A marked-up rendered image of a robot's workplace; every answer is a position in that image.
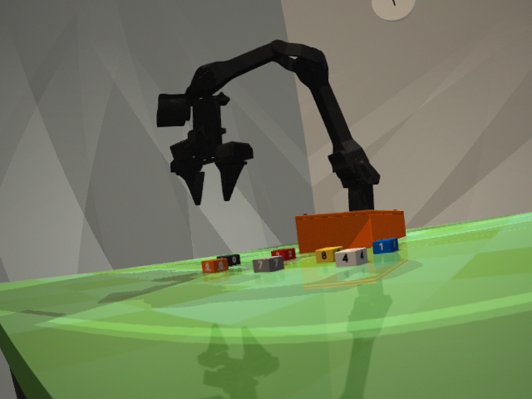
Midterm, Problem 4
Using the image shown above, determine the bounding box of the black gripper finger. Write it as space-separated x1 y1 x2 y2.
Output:
176 170 204 205
215 160 247 201

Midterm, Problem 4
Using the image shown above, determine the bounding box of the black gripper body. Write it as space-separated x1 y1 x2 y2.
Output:
170 121 254 173

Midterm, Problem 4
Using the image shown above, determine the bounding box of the blue block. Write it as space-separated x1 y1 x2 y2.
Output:
372 238 398 254

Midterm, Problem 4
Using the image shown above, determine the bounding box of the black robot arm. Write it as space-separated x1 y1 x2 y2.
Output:
156 39 381 212

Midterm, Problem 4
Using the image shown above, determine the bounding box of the yellow block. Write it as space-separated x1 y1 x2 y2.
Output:
315 246 344 263

